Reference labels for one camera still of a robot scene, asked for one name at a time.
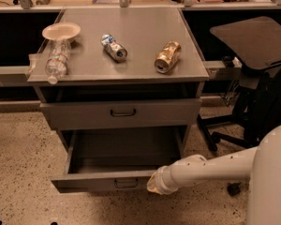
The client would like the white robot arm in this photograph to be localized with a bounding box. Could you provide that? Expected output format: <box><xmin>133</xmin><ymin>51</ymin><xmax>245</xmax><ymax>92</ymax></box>
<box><xmin>147</xmin><ymin>126</ymin><xmax>281</xmax><ymax>225</ymax></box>

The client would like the crushed gold can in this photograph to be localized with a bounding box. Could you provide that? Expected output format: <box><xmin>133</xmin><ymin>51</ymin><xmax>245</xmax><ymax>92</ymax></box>
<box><xmin>155</xmin><ymin>41</ymin><xmax>181</xmax><ymax>74</ymax></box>

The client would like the grey drawer cabinet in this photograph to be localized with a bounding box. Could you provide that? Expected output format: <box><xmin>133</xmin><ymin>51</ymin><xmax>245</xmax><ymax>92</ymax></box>
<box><xmin>29</xmin><ymin>7</ymin><xmax>208</xmax><ymax>148</ymax></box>

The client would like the white paper bowl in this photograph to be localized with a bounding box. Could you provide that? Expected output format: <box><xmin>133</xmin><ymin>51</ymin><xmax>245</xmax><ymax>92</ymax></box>
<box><xmin>42</xmin><ymin>22</ymin><xmax>81</xmax><ymax>42</ymax></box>

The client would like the clear plastic water bottle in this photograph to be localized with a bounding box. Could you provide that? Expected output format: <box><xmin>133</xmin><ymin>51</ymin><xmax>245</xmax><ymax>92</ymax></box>
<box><xmin>45</xmin><ymin>38</ymin><xmax>71</xmax><ymax>84</ymax></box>

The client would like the grey drawer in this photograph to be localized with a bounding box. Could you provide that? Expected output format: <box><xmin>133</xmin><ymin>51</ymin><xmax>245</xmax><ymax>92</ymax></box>
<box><xmin>40</xmin><ymin>98</ymin><xmax>201</xmax><ymax>130</ymax></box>
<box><xmin>52</xmin><ymin>126</ymin><xmax>189</xmax><ymax>193</ymax></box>

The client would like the crushed silver blue can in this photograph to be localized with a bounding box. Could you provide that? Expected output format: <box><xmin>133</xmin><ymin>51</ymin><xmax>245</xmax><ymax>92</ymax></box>
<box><xmin>100</xmin><ymin>34</ymin><xmax>127</xmax><ymax>62</ymax></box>

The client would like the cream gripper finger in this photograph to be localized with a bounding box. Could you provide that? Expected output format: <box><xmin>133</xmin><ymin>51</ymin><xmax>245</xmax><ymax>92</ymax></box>
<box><xmin>147</xmin><ymin>172</ymin><xmax>165</xmax><ymax>194</ymax></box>

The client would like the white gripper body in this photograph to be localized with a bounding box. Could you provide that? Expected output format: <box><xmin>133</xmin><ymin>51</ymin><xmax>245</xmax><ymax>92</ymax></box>
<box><xmin>153</xmin><ymin>166</ymin><xmax>178</xmax><ymax>195</ymax></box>

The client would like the grey top drawer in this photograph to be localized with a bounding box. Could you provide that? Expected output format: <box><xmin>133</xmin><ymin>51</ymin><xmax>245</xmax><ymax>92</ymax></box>
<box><xmin>40</xmin><ymin>98</ymin><xmax>201</xmax><ymax>130</ymax></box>

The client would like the black office chair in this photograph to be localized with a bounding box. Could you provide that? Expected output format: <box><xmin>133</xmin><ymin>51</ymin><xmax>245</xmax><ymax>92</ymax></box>
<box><xmin>196</xmin><ymin>15</ymin><xmax>281</xmax><ymax>197</ymax></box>

